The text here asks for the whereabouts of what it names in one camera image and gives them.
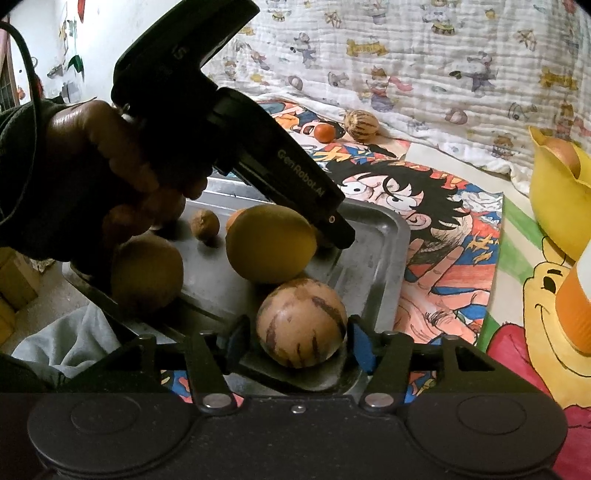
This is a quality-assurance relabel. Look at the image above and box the fruit in yellow bowl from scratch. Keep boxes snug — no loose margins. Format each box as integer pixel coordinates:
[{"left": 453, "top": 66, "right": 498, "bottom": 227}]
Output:
[{"left": 544, "top": 137, "right": 581, "bottom": 178}]

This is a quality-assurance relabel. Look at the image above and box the striped melon fruit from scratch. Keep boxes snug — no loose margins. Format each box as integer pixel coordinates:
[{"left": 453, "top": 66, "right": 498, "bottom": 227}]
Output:
[
  {"left": 344, "top": 110, "right": 380, "bottom": 143},
  {"left": 256, "top": 278, "right": 348, "bottom": 368}
]

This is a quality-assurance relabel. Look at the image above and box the orange white cup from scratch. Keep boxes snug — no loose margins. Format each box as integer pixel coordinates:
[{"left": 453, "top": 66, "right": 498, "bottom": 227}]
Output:
[{"left": 556, "top": 256, "right": 591, "bottom": 356}]

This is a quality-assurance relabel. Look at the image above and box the small orange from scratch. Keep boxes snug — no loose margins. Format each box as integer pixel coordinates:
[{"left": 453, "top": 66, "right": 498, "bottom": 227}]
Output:
[
  {"left": 312, "top": 122, "right": 337, "bottom": 144},
  {"left": 225, "top": 209, "right": 244, "bottom": 231}
]

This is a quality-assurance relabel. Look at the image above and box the cartoon print cloth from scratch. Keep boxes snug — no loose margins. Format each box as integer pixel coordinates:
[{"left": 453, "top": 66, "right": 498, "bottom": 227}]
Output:
[{"left": 204, "top": 1, "right": 590, "bottom": 192}]

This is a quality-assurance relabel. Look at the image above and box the colourful anime poster mat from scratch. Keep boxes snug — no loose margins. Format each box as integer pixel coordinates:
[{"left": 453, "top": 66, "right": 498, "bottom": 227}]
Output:
[{"left": 263, "top": 100, "right": 590, "bottom": 479}]

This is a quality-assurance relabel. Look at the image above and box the large brown kiwi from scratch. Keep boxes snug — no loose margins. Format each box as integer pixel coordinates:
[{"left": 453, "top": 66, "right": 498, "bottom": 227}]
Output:
[{"left": 96, "top": 233, "right": 184, "bottom": 307}]

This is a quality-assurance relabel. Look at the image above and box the person's left hand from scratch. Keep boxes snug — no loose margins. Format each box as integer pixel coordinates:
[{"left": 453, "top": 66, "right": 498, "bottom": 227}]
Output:
[{"left": 46, "top": 100, "right": 211, "bottom": 244}]

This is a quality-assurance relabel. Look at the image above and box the round yellow fruit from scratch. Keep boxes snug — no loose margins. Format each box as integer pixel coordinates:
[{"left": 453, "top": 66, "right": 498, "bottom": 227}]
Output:
[{"left": 225, "top": 204, "right": 318, "bottom": 284}]

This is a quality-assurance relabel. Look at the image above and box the grey metal baking tray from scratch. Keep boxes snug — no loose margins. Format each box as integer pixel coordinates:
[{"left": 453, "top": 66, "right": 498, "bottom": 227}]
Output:
[{"left": 62, "top": 177, "right": 412, "bottom": 393}]

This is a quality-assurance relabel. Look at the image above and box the yellow plastic bowl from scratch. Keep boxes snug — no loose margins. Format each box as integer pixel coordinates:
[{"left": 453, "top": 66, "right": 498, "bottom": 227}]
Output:
[{"left": 529, "top": 126, "right": 590, "bottom": 260}]

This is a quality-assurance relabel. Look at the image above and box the small brown kiwi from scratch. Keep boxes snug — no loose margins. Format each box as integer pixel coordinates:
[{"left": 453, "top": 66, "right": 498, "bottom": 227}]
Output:
[{"left": 189, "top": 209, "right": 221, "bottom": 240}]

